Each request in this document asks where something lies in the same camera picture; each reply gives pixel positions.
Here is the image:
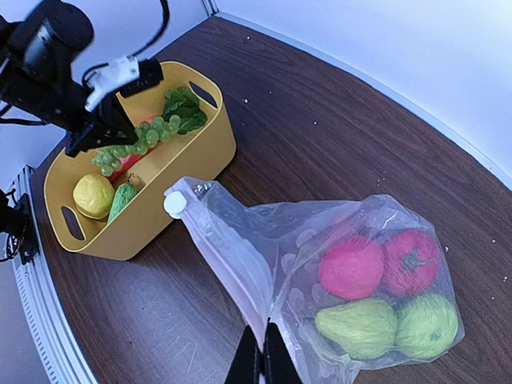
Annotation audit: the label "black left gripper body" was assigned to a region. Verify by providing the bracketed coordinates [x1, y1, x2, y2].
[1, 1, 107, 157]

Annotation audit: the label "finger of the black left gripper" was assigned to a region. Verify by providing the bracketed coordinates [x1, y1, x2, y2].
[102, 94, 138, 146]

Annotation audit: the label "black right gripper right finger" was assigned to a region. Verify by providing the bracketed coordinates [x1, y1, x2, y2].
[262, 322, 302, 384]

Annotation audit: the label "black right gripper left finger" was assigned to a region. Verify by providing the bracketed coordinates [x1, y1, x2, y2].
[225, 326, 262, 384]

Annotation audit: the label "green toy grapes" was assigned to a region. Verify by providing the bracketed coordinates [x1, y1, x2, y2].
[92, 114, 181, 181]

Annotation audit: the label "green toy broccoli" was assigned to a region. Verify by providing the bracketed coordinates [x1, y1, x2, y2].
[107, 182, 137, 223]

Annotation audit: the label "light green toy lettuce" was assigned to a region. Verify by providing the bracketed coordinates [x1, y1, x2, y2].
[315, 298, 398, 360]

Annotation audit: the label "clear zip top bag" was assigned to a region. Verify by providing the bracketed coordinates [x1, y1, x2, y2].
[164, 178, 465, 383]

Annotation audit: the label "red toy apple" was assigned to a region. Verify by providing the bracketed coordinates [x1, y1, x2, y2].
[318, 236, 384, 300]

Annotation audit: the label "green toy cabbage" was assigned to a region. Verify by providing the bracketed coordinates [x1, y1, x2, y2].
[395, 294, 458, 360]

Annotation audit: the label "red toy tomato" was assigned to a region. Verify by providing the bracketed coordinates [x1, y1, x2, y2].
[382, 230, 441, 296]

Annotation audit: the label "orange toy carrot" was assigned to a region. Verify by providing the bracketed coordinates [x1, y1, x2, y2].
[104, 116, 165, 182]

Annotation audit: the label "dark green carrot leaves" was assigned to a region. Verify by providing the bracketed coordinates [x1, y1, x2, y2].
[162, 87, 207, 135]

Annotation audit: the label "yellow toy lemon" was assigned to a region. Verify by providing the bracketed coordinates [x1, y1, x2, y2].
[73, 174, 115, 220]

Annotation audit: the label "yellow plastic basket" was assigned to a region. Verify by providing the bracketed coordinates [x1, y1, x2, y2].
[44, 62, 236, 261]

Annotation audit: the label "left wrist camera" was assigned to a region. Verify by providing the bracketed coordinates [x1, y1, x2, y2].
[85, 56, 164, 112]

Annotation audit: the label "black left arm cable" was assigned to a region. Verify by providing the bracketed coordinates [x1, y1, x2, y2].
[79, 0, 171, 85]

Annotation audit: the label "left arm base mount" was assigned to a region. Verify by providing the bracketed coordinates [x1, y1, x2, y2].
[1, 189, 40, 265]

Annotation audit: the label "left aluminium frame post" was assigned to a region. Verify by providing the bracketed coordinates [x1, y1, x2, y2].
[201, 0, 219, 17]

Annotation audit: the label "aluminium front rail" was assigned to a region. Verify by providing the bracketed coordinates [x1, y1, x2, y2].
[6, 166, 97, 384]

